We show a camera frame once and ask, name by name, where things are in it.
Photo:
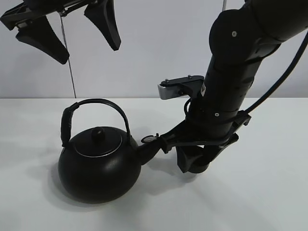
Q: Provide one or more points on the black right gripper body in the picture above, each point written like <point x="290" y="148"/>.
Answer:
<point x="196" y="135"/>

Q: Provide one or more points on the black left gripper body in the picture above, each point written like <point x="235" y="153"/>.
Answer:
<point x="33" y="9"/>

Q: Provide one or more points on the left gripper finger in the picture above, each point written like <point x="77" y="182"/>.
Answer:
<point x="102" y="14"/>
<point x="39" y="34"/>

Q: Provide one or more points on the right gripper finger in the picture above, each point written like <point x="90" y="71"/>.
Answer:
<point x="201" y="157"/>
<point x="188" y="159"/>

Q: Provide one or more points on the black round teapot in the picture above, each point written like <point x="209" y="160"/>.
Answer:
<point x="101" y="164"/>

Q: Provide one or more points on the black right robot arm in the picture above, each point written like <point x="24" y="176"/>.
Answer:
<point x="239" y="39"/>

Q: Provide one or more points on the thin grey left pole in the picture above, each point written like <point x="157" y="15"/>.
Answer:
<point x="69" y="63"/>

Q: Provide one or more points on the thin grey pole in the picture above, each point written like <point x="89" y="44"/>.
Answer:
<point x="69" y="63"/>
<point x="224" y="5"/>

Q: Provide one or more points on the thin grey right pole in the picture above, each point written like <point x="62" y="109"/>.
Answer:
<point x="224" y="5"/>

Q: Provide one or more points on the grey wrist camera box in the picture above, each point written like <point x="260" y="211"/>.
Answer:
<point x="178" y="87"/>

